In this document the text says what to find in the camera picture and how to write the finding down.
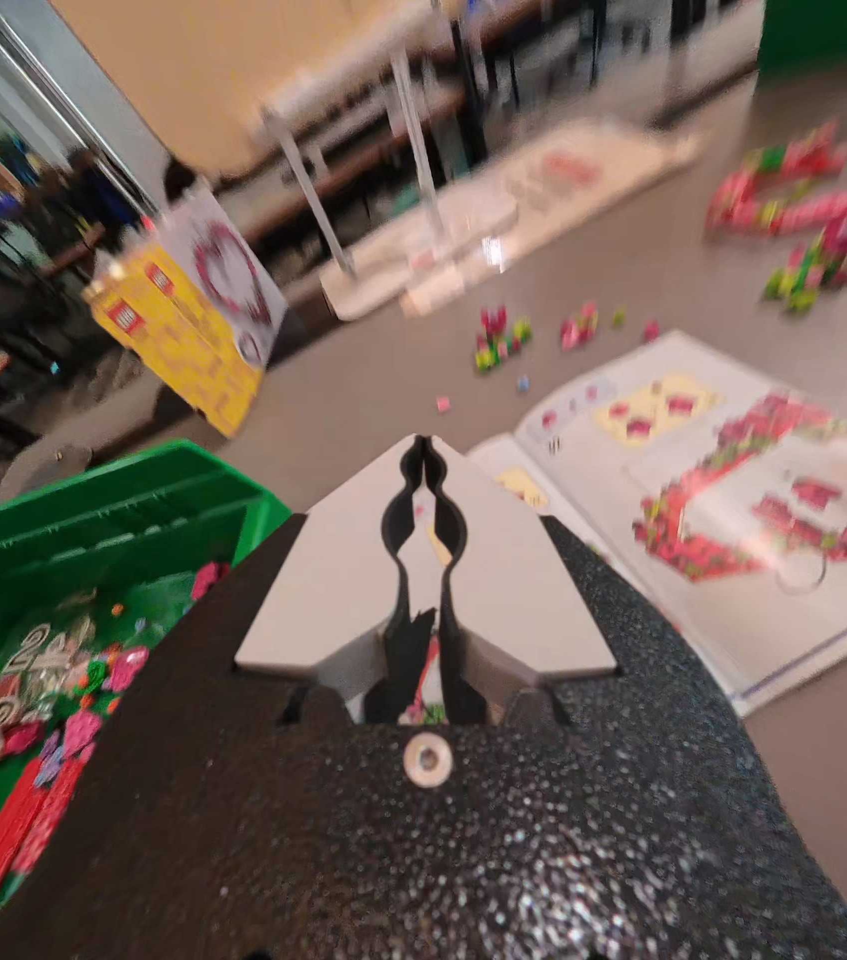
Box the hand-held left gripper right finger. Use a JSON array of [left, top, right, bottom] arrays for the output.
[[425, 435, 617, 726]]

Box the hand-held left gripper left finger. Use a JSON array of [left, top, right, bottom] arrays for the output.
[[234, 433, 428, 725]]

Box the lego instruction booklet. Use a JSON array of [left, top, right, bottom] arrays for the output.
[[466, 330, 847, 719]]

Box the lego flower cluster with tall bloom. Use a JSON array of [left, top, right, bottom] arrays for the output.
[[472, 303, 533, 374]]

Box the small pink lego flower cluster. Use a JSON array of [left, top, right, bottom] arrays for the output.
[[558, 301, 599, 352]]

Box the yellow lego box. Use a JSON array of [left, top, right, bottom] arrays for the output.
[[82, 180, 290, 440]]

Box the pile of loose lego pieces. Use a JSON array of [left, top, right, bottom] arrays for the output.
[[0, 558, 233, 912]]

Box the large green pink lego cluster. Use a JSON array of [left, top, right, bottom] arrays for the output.
[[761, 217, 847, 315]]

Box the green plastic bin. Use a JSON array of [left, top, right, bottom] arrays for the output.
[[0, 440, 293, 960]]

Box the grey chair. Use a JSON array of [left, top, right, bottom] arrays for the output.
[[0, 360, 170, 511]]

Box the white stand with clear posts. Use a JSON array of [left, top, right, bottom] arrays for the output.
[[262, 45, 522, 322]]

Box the white paper sheet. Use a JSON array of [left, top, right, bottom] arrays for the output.
[[363, 116, 702, 301]]

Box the green panel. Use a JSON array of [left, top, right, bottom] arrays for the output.
[[757, 0, 847, 75]]

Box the large red lego flower frame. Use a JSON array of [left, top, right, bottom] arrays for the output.
[[704, 120, 847, 237]]

